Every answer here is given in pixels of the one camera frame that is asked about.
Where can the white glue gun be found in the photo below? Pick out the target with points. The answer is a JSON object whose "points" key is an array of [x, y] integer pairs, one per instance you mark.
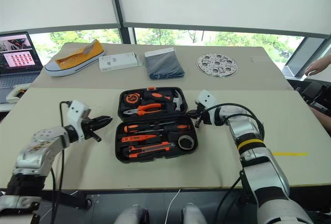
{"points": [[16, 92]]}

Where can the person's leg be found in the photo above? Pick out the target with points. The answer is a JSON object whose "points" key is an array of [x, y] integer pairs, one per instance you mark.
{"points": [[323, 120]]}

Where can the white flat box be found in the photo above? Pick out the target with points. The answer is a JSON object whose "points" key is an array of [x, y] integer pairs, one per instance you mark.
{"points": [[120, 61]]}

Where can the round perforated metal plate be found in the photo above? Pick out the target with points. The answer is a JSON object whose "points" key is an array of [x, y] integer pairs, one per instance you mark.
{"points": [[217, 64]]}

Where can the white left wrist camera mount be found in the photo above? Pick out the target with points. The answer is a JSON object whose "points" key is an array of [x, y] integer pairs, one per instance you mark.
{"points": [[76, 115]]}

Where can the grey rounded shape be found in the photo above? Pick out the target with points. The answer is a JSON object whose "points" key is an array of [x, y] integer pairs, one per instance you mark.
{"points": [[192, 215], [130, 215]]}

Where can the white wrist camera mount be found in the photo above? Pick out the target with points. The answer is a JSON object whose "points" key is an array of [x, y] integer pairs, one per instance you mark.
{"points": [[207, 98], [76, 115]]}

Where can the orange black tape measure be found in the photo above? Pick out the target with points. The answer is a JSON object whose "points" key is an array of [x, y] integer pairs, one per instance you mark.
{"points": [[132, 98]]}

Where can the yellow tape strip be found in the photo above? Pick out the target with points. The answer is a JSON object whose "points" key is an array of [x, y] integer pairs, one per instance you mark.
{"points": [[291, 154]]}

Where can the black tool case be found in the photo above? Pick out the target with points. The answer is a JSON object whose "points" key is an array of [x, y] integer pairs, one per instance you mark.
{"points": [[155, 115]]}

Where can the black table bracket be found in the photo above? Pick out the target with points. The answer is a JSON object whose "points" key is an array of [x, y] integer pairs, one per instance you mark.
{"points": [[75, 199]]}

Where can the dark folded cloth package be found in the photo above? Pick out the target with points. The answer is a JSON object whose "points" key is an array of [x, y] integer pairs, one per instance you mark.
{"points": [[164, 65]]}

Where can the grey framed panel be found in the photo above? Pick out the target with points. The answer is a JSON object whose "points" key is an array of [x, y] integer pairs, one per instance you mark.
{"points": [[301, 56]]}

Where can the black equipment beside table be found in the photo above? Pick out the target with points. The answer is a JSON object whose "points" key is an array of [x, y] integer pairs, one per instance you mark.
{"points": [[313, 93]]}

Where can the person's bare hand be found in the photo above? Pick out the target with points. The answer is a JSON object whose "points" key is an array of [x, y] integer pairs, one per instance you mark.
{"points": [[316, 68]]}

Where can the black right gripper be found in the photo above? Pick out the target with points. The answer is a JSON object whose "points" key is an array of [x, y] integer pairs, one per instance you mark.
{"points": [[203, 116]]}

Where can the grey window post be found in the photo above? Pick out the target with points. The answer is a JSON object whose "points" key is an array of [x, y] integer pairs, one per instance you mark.
{"points": [[126, 33]]}

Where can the yellow canvas shoe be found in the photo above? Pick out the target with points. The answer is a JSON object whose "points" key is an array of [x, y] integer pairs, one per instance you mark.
{"points": [[75, 62]]}

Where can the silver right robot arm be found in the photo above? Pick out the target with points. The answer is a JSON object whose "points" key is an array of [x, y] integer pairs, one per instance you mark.
{"points": [[261, 172]]}

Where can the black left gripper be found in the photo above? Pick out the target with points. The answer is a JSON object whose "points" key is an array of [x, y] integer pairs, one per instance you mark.
{"points": [[89, 128]]}

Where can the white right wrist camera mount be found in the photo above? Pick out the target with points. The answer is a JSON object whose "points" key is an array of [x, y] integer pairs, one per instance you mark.
{"points": [[207, 98]]}

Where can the open laptop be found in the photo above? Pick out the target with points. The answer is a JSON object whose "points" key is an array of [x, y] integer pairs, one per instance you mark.
{"points": [[18, 56]]}

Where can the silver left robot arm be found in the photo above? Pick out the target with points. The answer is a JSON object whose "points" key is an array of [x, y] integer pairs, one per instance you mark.
{"points": [[41, 146]]}

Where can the orange voltage tester pen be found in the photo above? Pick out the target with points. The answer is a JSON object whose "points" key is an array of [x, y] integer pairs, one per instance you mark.
{"points": [[137, 138]]}

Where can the claw hammer black orange grip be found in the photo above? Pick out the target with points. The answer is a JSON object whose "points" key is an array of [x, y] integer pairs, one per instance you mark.
{"points": [[160, 96]]}

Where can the orange black utility knife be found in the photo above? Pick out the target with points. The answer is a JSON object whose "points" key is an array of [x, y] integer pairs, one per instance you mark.
{"points": [[150, 147]]}

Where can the black orange screwdriver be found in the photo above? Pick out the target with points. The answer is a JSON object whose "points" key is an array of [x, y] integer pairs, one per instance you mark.
{"points": [[179, 127], [137, 128]]}

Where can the person's bare forearm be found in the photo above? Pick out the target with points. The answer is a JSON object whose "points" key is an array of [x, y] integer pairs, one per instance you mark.
{"points": [[327, 60]]}

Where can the black electrical tape roll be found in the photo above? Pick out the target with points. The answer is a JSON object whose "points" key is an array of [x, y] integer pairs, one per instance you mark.
{"points": [[181, 143]]}

